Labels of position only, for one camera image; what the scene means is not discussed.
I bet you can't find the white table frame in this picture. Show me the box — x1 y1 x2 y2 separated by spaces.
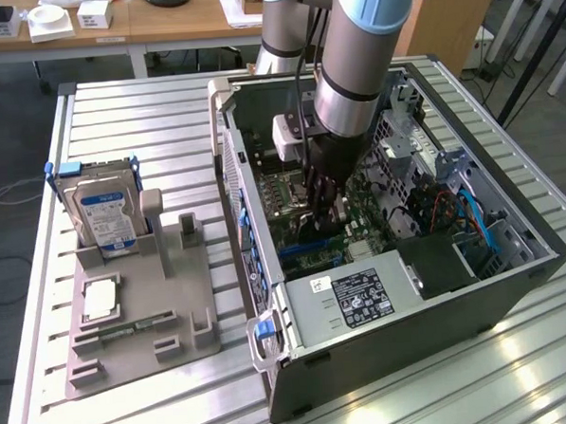
482 0 566 101

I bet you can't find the small white box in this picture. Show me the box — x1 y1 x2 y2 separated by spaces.
75 0 116 33

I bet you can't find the blue disk wire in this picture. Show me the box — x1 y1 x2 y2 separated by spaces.
455 184 505 262

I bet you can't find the wooden cabinet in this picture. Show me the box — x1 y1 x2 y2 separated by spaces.
387 0 496 83

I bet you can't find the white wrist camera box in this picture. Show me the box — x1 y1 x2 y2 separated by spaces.
269 109 330 165

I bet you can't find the hard disk in blue caddy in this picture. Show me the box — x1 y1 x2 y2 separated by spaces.
44 151 148 263

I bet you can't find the grey floor cable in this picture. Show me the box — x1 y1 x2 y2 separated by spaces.
0 177 52 208

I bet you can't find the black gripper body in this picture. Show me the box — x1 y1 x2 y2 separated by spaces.
301 129 374 191

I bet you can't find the white box with bowl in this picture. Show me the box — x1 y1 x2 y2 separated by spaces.
27 3 77 45

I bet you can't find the CPU socket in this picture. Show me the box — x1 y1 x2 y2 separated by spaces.
265 169 314 219

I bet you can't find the open black PC case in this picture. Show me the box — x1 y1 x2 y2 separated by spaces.
207 53 566 424

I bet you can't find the grey parts rack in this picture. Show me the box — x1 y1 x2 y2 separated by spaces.
53 181 227 403

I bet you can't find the red disk wire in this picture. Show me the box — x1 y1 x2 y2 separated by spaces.
428 190 457 234

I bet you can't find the black tripod pole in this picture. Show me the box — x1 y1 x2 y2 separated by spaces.
488 1 566 130

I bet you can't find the green motherboard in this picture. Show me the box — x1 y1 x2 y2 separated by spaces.
240 120 404 282

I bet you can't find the blue expansion slot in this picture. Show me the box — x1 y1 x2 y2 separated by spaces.
278 236 338 262

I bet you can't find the silver drive cage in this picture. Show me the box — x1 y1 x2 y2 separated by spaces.
366 104 454 183

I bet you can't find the silver CPU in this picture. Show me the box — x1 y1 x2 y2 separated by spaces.
80 279 120 323

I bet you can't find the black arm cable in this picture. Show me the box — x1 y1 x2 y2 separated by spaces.
289 8 339 175

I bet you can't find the blue case latch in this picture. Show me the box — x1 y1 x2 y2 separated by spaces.
251 318 276 341

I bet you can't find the wooden desk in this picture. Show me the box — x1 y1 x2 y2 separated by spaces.
0 0 270 86

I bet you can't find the green RAM stick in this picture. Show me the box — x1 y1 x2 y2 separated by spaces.
95 316 163 341

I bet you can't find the grey power supply unit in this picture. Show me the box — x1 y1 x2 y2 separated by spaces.
273 249 429 361

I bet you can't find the black graphics card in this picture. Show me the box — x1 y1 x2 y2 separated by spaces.
295 211 345 245

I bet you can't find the white paper stack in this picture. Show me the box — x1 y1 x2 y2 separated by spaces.
217 0 265 31

